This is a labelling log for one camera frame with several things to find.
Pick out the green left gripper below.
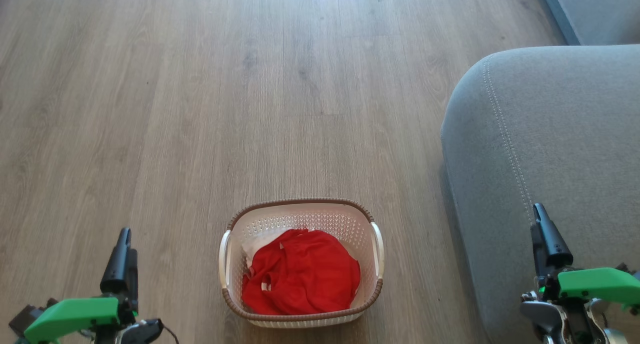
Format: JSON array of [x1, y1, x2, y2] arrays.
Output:
[[24, 228, 139, 344]]

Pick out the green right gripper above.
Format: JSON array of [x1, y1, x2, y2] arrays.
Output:
[[531, 203, 640, 307]]

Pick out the grey fabric sofa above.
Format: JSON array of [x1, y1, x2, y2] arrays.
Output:
[[441, 45, 640, 344]]

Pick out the white basket with brown rim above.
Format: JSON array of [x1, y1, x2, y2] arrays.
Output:
[[218, 199, 385, 328]]

